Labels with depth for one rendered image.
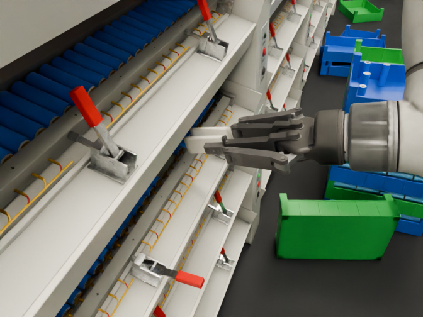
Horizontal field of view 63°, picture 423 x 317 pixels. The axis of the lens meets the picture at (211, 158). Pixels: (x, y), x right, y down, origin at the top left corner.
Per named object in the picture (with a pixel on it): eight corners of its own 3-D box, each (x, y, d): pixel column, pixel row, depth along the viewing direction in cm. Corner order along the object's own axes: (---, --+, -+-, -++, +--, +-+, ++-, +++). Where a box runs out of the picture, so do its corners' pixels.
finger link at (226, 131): (228, 129, 53) (230, 126, 53) (189, 129, 56) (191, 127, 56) (233, 144, 54) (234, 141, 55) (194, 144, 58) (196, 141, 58)
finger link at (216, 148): (238, 149, 52) (233, 161, 50) (208, 150, 54) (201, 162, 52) (236, 141, 51) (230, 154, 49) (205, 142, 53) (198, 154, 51)
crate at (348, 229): (380, 260, 101) (372, 238, 107) (401, 216, 88) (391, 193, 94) (276, 258, 104) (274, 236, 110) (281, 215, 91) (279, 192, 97)
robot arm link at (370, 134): (393, 143, 49) (348, 143, 52) (395, 86, 44) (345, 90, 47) (395, 187, 43) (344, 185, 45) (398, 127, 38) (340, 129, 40)
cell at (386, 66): (390, 66, 92) (384, 87, 97) (390, 63, 94) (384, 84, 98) (383, 65, 93) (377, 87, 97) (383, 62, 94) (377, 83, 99)
